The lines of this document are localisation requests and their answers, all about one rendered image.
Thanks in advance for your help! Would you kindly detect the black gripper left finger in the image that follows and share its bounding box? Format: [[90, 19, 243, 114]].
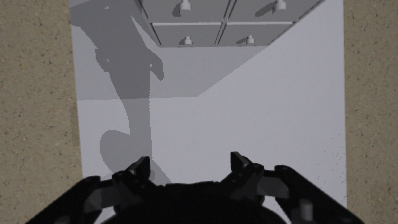
[[25, 156, 172, 224]]

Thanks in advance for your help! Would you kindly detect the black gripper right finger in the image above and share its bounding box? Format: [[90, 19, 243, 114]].
[[204, 152, 365, 224]]

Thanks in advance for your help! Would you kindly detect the grey chest of drawers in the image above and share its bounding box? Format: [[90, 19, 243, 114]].
[[134, 0, 326, 48]]

